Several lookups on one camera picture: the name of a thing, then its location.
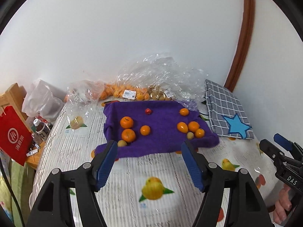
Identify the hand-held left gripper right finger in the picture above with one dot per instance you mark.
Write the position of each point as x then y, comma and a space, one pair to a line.
193, 165

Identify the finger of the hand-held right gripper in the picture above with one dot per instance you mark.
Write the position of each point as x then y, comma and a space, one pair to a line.
269, 149
283, 140

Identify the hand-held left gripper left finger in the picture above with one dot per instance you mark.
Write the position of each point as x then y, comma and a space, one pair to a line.
107, 165

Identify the pale yellow longan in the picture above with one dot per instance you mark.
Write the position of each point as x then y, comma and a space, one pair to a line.
190, 135
122, 143

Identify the large orange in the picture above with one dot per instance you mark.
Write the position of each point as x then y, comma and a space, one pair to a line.
128, 134

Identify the small oval orange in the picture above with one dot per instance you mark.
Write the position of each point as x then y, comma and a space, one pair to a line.
182, 127

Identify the medium orange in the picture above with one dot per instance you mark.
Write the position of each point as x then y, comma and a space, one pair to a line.
126, 122

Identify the small red fruit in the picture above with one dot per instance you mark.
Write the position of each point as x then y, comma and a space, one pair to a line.
148, 111

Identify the labelled plastic bag of oranges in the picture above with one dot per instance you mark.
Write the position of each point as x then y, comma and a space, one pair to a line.
113, 91

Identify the plastic bag of longans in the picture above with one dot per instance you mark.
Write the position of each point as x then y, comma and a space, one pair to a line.
157, 94

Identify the person's right hand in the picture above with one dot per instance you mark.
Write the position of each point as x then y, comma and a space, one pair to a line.
281, 205

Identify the fruit printed blanket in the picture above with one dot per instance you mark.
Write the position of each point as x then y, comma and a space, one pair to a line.
132, 170

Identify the purple towel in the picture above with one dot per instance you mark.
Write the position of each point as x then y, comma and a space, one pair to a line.
161, 123

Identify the grey checked cloth blue star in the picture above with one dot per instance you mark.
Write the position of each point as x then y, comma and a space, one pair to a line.
220, 99

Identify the plastic bottle white cap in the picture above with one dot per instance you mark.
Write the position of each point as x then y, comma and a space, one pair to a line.
41, 131

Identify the clear plastic bag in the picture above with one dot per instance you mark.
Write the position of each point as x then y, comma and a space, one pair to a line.
80, 92

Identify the light green cloth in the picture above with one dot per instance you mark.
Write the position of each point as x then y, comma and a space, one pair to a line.
21, 182

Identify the white plastic bag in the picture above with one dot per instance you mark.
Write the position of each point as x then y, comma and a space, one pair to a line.
40, 99

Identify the red paper bag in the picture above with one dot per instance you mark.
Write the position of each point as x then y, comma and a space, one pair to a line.
14, 134

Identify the wooden box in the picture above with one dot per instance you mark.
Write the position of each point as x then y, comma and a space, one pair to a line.
14, 92

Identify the brown wooden door frame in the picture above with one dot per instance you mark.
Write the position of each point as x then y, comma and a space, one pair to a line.
246, 28

